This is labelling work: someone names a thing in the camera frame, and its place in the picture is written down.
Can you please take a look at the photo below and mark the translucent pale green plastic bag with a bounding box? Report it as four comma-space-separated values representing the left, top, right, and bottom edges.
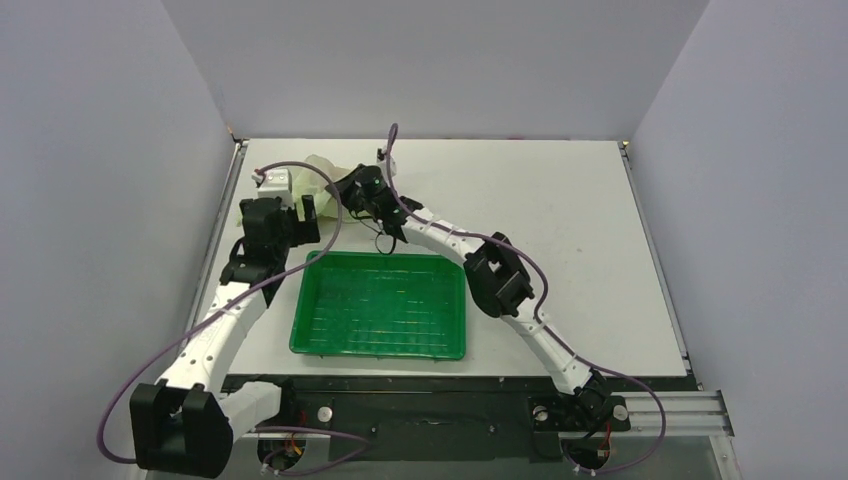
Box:
232, 154, 352, 227

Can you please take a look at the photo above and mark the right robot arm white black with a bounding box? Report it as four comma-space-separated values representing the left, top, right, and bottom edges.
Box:
328, 165, 630, 435

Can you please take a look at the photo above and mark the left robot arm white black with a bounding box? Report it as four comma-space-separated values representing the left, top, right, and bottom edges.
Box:
129, 195, 320, 479

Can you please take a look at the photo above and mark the green plastic tray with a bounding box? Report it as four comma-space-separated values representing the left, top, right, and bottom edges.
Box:
289, 251, 467, 361

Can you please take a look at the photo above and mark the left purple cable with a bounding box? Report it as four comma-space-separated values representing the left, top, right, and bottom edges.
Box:
97, 160, 346, 464

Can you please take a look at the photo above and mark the purple cable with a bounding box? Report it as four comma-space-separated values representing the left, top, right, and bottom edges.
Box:
384, 123, 668, 475
97, 160, 346, 464

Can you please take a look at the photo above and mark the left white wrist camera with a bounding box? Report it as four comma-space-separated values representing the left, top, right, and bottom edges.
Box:
252, 167, 293, 204

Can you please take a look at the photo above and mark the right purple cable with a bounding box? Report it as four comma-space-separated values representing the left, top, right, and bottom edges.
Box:
384, 123, 668, 475

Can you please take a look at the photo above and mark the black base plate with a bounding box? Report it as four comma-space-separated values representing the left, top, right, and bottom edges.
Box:
218, 374, 697, 464

